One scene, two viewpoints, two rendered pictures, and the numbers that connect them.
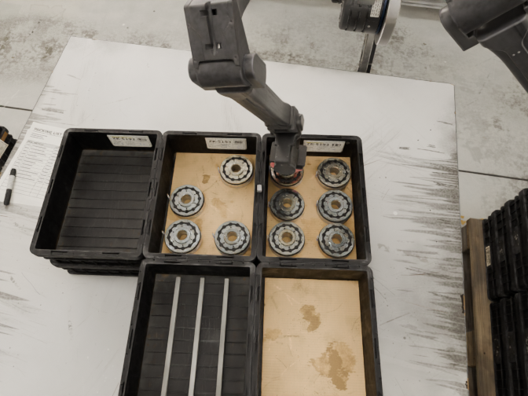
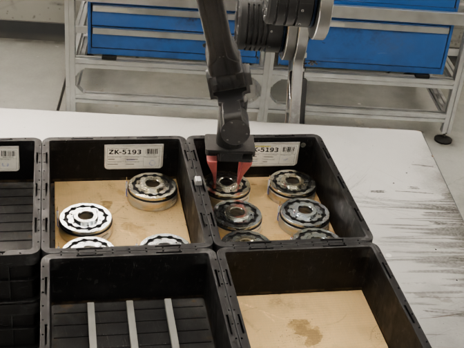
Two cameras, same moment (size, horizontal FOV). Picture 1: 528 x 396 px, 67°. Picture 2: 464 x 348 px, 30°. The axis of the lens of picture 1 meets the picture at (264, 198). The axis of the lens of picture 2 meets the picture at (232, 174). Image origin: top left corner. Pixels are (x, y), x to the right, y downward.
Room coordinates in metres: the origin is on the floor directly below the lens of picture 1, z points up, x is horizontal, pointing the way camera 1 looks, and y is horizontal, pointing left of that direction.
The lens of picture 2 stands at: (-0.90, 0.33, 1.84)
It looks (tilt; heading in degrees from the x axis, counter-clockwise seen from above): 32 degrees down; 345
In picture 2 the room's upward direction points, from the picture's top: 6 degrees clockwise
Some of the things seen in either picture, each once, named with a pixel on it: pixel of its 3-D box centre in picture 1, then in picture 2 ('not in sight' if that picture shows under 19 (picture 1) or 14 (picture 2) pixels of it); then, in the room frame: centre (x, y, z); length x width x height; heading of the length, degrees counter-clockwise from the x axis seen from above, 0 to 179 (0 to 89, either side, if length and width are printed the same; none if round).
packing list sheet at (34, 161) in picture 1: (39, 163); not in sight; (0.72, 0.80, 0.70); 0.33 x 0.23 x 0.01; 170
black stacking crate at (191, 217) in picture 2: (208, 199); (121, 214); (0.49, 0.16, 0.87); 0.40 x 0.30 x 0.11; 178
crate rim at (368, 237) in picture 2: (312, 196); (272, 188); (0.48, -0.14, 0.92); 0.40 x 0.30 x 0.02; 178
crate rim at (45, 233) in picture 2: (206, 192); (121, 192); (0.49, 0.16, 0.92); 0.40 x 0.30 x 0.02; 178
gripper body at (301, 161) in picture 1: (288, 149); (230, 134); (0.59, -0.07, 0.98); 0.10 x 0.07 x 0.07; 81
